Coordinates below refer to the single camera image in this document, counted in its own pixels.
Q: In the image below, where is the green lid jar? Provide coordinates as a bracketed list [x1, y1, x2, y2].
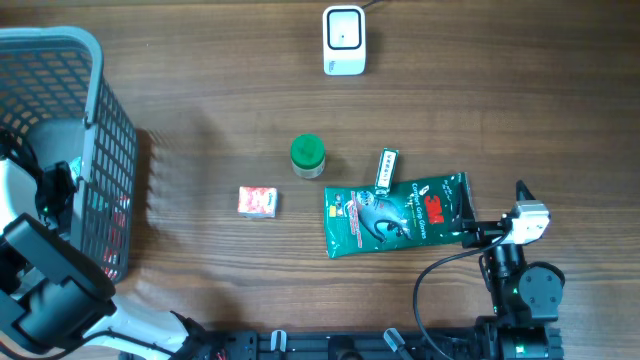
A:
[290, 134, 326, 179]

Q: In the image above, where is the grey plastic mesh basket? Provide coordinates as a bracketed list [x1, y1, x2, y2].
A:
[1, 26, 139, 283]

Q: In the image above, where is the red white flat package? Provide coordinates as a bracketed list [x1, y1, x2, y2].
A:
[102, 196, 130, 281]

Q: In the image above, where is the green 3M gloves package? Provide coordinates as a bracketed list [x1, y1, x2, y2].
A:
[324, 172, 471, 259]

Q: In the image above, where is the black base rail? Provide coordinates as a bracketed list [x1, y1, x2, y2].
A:
[203, 324, 565, 360]

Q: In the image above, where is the red white small box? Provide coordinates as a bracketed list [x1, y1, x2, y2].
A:
[237, 186, 278, 218]

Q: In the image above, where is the black right camera cable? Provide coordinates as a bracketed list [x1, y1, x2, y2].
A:
[412, 227, 514, 360]

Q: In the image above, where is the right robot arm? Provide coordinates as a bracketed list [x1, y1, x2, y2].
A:
[450, 181, 565, 360]

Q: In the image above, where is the white barcode scanner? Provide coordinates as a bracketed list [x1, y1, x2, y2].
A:
[322, 5, 367, 76]

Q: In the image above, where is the light green wipes packet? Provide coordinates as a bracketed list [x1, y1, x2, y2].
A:
[374, 148, 399, 196]

